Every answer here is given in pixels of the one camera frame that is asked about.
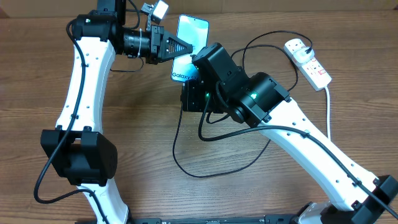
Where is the Samsung Galaxy smartphone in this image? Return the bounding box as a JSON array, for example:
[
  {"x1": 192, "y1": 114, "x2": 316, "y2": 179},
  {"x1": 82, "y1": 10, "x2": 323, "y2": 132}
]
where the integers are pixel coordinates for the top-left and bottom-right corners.
[{"x1": 170, "y1": 14, "x2": 210, "y2": 82}]

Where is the black USB charging cable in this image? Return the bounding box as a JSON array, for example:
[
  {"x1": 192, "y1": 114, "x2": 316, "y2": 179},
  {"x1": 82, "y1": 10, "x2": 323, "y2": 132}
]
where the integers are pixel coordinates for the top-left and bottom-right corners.
[{"x1": 172, "y1": 30, "x2": 313, "y2": 179}]

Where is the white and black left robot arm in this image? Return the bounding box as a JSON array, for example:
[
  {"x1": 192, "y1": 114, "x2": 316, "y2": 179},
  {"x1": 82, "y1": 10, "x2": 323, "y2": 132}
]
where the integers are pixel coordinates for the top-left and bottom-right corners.
[{"x1": 40, "y1": 0, "x2": 193, "y2": 223}]

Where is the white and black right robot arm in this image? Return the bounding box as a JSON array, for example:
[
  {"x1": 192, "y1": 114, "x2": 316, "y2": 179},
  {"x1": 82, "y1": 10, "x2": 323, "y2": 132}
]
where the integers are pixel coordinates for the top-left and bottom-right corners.
[{"x1": 182, "y1": 43, "x2": 397, "y2": 223}]

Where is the white charger plug adapter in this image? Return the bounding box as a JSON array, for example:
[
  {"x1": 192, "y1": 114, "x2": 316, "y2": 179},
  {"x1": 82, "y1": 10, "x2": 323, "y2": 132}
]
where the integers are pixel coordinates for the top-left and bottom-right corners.
[{"x1": 293, "y1": 47, "x2": 315, "y2": 64}]

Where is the white power strip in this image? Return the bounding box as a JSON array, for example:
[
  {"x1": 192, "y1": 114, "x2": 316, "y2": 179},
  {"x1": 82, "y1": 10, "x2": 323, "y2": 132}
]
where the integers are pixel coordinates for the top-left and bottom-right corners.
[{"x1": 284, "y1": 39, "x2": 332, "y2": 91}]

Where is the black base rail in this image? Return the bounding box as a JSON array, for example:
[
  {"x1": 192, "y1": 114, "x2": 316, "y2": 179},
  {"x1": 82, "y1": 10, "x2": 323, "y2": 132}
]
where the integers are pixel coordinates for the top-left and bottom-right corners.
[{"x1": 74, "y1": 213, "x2": 299, "y2": 224}]

